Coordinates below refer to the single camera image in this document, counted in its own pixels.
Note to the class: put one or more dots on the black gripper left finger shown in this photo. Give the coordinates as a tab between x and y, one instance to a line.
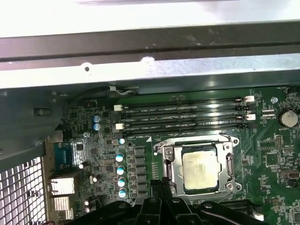
152	211

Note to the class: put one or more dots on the coin cell battery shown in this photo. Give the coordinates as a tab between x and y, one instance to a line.
286	117

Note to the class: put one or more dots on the silver rear port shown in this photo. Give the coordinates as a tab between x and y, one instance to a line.
63	207
61	186

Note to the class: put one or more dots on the black PC case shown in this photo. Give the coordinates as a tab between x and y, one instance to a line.
150	47

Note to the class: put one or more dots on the green motherboard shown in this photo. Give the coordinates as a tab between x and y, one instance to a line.
257	164

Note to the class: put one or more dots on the blue rear port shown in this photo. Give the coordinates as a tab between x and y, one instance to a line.
65	154

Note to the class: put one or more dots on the silver-topped CPU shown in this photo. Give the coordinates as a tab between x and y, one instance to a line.
201	170

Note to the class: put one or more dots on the blue-topped capacitor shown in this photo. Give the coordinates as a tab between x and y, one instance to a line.
122	193
120	170
122	140
119	157
96	118
121	181
96	127

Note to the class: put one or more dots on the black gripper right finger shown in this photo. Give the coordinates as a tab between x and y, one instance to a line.
175	213

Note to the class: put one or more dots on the metal socket cover frame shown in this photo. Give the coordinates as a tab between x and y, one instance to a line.
177	164

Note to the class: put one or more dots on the CPU socket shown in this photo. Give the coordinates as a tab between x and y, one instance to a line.
232	186

